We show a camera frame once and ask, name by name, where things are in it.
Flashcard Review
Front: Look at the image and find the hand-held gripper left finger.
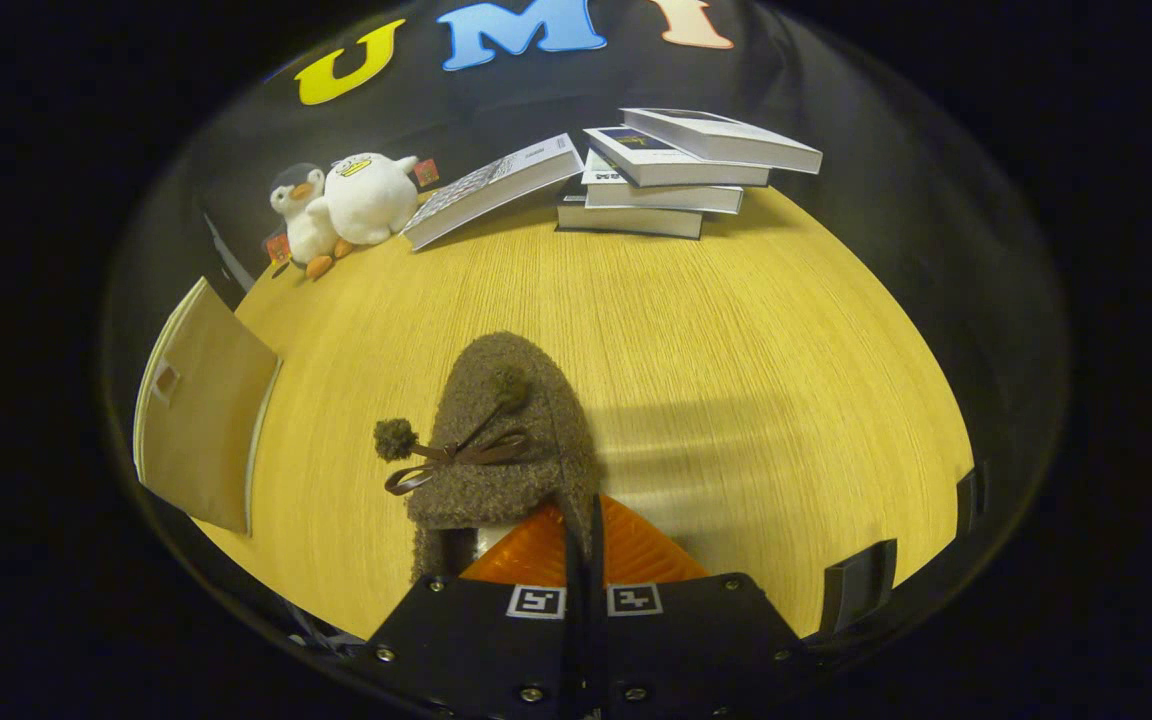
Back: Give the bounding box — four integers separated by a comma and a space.
349, 501, 585, 720

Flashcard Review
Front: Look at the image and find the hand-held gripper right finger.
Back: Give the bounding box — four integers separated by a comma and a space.
590, 494, 819, 720

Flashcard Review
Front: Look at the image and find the brown fuzzy slipper shoe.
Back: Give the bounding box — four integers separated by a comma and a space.
372, 331, 603, 587

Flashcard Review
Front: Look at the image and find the beige fabric storage box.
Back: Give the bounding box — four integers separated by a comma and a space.
132, 277, 284, 538

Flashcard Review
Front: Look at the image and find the grey thick book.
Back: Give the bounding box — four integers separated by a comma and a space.
555, 178, 706, 241

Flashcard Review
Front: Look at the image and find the plain white book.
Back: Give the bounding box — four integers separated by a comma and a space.
580, 150, 746, 215

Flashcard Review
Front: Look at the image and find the grey white penguin plush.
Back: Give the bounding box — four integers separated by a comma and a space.
263, 162, 356, 281

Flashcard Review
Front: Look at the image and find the white book with patterned cover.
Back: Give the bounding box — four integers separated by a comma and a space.
402, 132, 586, 252

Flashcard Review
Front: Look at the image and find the white plush toy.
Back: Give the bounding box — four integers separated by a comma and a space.
323, 151, 441, 248

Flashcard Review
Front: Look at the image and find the white book with dark cover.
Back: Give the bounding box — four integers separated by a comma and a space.
620, 106, 825, 176

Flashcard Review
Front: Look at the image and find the black edge bracket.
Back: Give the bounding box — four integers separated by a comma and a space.
955, 464, 986, 538
820, 539, 900, 637

